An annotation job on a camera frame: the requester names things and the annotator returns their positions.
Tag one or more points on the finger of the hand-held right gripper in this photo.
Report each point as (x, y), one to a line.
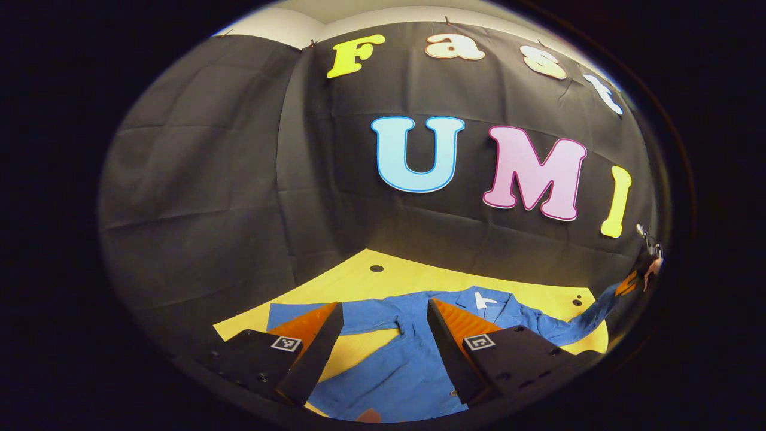
(627, 282)

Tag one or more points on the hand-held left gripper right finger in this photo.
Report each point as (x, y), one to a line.
(449, 353)

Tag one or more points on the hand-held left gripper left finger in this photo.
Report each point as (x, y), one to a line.
(317, 353)

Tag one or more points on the blue button shirt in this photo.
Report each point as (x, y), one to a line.
(407, 371)

